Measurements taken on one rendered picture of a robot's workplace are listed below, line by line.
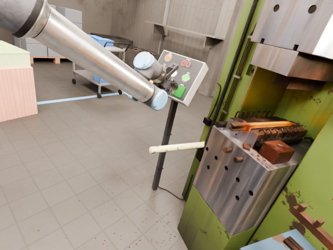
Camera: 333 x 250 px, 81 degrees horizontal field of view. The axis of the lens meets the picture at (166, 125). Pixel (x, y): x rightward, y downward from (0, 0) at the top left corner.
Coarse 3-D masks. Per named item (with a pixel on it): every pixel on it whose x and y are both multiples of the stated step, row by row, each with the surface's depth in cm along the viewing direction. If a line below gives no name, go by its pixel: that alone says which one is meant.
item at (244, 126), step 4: (232, 124) 90; (236, 124) 91; (240, 124) 92; (244, 124) 93; (248, 124) 94; (252, 124) 97; (256, 124) 98; (260, 124) 99; (264, 124) 100; (268, 124) 101; (272, 124) 102; (276, 124) 104; (280, 124) 106; (284, 124) 107; (288, 124) 109; (232, 128) 91; (236, 128) 92; (240, 128) 94; (244, 128) 95; (248, 128) 93
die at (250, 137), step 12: (228, 120) 106; (240, 120) 103; (252, 120) 107; (264, 120) 111; (276, 120) 115; (240, 132) 99; (252, 132) 93; (276, 132) 97; (300, 132) 107; (252, 144) 93
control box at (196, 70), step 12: (168, 60) 130; (180, 60) 126; (192, 60) 122; (180, 72) 124; (192, 72) 120; (204, 72) 122; (180, 84) 122; (192, 84) 118; (168, 96) 125; (192, 96) 124
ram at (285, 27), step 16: (272, 0) 82; (288, 0) 76; (304, 0) 71; (320, 0) 67; (272, 16) 82; (288, 16) 76; (304, 16) 71; (320, 16) 67; (256, 32) 89; (272, 32) 82; (288, 32) 76; (304, 32) 72; (320, 32) 67; (288, 48) 77; (304, 48) 72; (320, 48) 70
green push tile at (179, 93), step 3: (180, 87) 121; (183, 87) 120; (177, 90) 121; (180, 90) 120; (183, 90) 119; (174, 93) 122; (177, 93) 121; (180, 93) 120; (177, 96) 120; (180, 96) 119
